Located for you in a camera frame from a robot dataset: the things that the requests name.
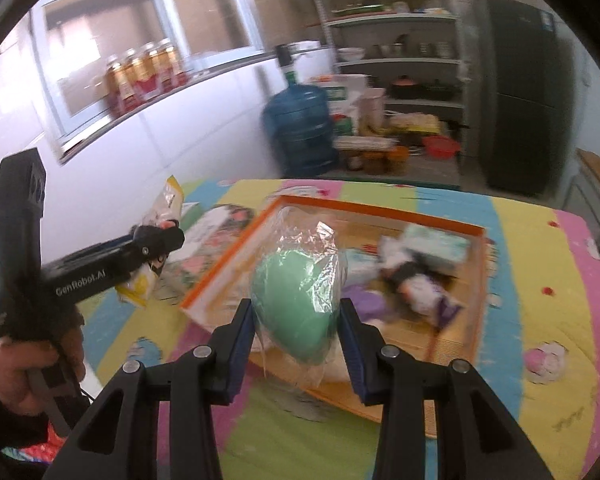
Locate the black wok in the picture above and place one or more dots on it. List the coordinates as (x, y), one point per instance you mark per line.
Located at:
(439, 91)

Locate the red plastic bowl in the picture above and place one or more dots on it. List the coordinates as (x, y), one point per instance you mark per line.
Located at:
(441, 146)

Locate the sliding window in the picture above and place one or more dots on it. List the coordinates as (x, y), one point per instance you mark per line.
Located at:
(145, 25)

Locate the low green table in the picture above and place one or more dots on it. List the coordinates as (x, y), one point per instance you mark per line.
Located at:
(430, 170)

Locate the blue and white packet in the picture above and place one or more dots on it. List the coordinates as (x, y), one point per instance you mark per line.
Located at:
(362, 265)

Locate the white paper bag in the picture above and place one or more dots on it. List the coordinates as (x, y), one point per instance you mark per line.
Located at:
(345, 100)

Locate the green sponge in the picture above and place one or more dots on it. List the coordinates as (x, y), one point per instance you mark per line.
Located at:
(295, 300)

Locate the green tissue pack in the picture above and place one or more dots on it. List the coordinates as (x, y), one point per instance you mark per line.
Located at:
(435, 245)

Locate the orange cardboard box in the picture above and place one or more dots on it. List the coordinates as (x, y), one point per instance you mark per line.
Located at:
(455, 340)

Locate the purple cloth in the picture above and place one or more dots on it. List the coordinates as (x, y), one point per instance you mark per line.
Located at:
(370, 302)

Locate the steel bowl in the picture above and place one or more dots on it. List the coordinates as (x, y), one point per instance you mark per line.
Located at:
(428, 50)
(446, 50)

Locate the white metal shelf rack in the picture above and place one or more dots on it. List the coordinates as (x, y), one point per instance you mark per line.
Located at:
(395, 19)

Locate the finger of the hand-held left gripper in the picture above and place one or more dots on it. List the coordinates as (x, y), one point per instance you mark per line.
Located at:
(145, 260)
(155, 235)

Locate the yellow snack bag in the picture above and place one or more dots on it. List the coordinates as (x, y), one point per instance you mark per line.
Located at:
(140, 290)

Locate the red cooking pot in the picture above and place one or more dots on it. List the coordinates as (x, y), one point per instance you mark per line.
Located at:
(405, 88)

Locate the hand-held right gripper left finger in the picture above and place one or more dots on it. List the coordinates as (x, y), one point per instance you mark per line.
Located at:
(240, 355)

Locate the person's left hand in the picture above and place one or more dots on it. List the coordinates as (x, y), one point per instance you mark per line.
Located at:
(12, 375)

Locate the juice bottle with red label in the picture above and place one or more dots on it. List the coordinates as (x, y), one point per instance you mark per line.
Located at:
(119, 87)
(139, 77)
(175, 62)
(157, 70)

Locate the pink plastic container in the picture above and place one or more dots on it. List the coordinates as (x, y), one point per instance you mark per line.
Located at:
(374, 107)

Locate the white ceramic bowl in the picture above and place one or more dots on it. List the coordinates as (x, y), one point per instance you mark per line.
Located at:
(351, 53)

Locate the purple white wrapped packets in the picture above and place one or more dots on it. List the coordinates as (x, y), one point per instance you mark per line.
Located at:
(420, 285)

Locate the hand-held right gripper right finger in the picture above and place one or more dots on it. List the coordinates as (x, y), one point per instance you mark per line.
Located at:
(352, 355)

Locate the black refrigerator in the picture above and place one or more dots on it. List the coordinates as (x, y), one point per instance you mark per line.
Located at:
(522, 100)

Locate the blue water jug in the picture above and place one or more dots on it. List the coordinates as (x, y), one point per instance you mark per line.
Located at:
(300, 130)

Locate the floral tissue pack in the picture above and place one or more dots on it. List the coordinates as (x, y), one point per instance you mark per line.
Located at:
(215, 240)

